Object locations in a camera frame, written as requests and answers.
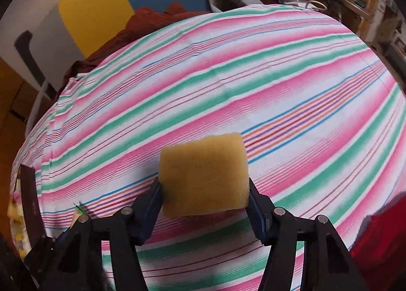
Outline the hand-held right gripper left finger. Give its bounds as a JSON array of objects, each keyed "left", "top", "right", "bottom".
[{"left": 47, "top": 178, "right": 163, "bottom": 291}]

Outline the rust brown blanket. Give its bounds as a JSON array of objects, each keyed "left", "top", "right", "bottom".
[{"left": 57, "top": 2, "right": 210, "bottom": 101}]

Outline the red garment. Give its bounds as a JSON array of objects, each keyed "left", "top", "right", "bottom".
[{"left": 349, "top": 194, "right": 406, "bottom": 291}]

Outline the orange wooden wardrobe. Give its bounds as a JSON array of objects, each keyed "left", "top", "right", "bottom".
[{"left": 0, "top": 58, "right": 64, "bottom": 234}]

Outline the yellow sponge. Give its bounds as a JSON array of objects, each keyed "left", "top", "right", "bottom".
[{"left": 159, "top": 132, "right": 248, "bottom": 218}]

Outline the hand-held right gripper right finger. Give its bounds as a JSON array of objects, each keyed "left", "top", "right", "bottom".
[{"left": 247, "top": 178, "right": 368, "bottom": 291}]

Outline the white handled basket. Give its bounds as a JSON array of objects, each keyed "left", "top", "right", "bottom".
[{"left": 285, "top": 0, "right": 327, "bottom": 11}]

